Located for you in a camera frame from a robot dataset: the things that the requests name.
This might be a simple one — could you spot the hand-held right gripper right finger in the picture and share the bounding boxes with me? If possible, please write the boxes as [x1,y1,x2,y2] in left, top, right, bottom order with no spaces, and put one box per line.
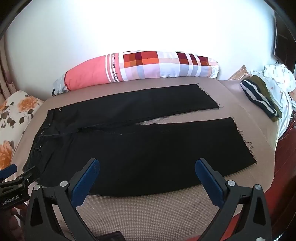
[195,158,272,241]

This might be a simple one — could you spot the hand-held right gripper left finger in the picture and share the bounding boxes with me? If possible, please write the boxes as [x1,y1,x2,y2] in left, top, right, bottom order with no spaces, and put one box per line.
[24,158,109,241]

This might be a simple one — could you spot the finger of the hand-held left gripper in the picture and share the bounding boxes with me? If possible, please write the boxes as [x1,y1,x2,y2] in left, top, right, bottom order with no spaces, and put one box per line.
[0,164,18,181]
[0,166,37,193]

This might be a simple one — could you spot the black pants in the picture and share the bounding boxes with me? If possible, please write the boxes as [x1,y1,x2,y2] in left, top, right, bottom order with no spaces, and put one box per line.
[23,83,257,197]

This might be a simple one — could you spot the beige bed sheet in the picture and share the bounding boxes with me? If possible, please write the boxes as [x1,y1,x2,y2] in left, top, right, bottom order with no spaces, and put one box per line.
[5,76,281,241]

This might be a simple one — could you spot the floral pillow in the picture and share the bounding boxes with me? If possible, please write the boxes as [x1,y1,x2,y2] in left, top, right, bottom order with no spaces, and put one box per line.
[0,90,44,171]

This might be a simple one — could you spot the brown patterned curtain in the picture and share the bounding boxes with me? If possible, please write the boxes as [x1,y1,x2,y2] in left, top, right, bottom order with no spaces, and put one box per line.
[0,37,19,98]

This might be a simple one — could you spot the olive navy striped garment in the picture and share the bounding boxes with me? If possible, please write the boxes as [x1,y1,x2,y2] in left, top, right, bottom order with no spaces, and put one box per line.
[240,75,282,122]

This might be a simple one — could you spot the tan patterned cloth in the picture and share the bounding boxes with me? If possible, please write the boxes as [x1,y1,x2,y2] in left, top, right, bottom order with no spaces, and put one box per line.
[228,65,252,81]

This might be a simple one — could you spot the long pink checkered pillow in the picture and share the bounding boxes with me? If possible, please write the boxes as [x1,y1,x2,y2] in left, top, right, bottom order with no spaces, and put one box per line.
[52,50,220,96]

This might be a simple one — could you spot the white patterned cloth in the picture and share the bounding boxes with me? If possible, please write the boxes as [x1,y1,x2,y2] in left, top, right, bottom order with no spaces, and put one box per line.
[264,64,296,139]

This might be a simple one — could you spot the dark wooden cabinet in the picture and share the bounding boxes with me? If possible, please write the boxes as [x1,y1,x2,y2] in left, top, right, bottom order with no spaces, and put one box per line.
[273,9,296,67]

